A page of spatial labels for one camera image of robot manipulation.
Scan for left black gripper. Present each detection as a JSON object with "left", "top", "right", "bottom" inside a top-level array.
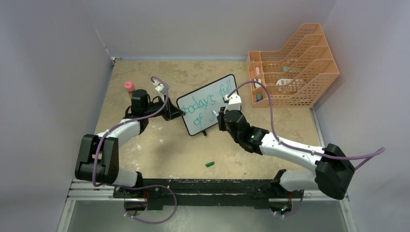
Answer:
[{"left": 144, "top": 95, "right": 185, "bottom": 121}]

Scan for white whiteboard with black frame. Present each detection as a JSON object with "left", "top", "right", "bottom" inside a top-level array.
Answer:
[{"left": 176, "top": 74, "right": 237, "bottom": 136}]

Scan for green marker cap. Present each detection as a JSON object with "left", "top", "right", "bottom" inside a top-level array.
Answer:
[{"left": 205, "top": 161, "right": 215, "bottom": 167}]

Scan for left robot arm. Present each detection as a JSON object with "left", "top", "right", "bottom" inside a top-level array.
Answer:
[{"left": 74, "top": 89, "right": 185, "bottom": 198}]

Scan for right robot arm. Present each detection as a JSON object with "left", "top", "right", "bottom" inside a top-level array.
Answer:
[{"left": 217, "top": 107, "right": 355, "bottom": 200}]

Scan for blue capped small bottle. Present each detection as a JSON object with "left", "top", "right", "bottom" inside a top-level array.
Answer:
[{"left": 256, "top": 93, "right": 263, "bottom": 102}]

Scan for pink capped spice bottle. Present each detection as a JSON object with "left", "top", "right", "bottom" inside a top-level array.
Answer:
[{"left": 124, "top": 81, "right": 135, "bottom": 93}]

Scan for orange plastic file organizer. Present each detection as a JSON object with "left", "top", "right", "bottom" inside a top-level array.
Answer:
[{"left": 247, "top": 23, "right": 340, "bottom": 108}]

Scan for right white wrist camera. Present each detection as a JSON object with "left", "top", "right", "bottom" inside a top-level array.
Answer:
[{"left": 223, "top": 93, "right": 242, "bottom": 113}]

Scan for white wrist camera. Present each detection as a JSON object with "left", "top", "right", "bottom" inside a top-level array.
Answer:
[
  {"left": 153, "top": 81, "right": 169, "bottom": 102},
  {"left": 223, "top": 93, "right": 242, "bottom": 113}
]

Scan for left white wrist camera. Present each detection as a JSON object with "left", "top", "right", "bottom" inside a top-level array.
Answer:
[{"left": 153, "top": 81, "right": 169, "bottom": 102}]

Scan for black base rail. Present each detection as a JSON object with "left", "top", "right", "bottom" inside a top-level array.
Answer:
[{"left": 113, "top": 178, "right": 302, "bottom": 211}]

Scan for aluminium frame rail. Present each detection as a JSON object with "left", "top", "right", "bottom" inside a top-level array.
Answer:
[{"left": 57, "top": 178, "right": 357, "bottom": 232}]

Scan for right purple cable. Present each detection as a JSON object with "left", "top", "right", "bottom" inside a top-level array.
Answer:
[{"left": 226, "top": 80, "right": 387, "bottom": 218}]

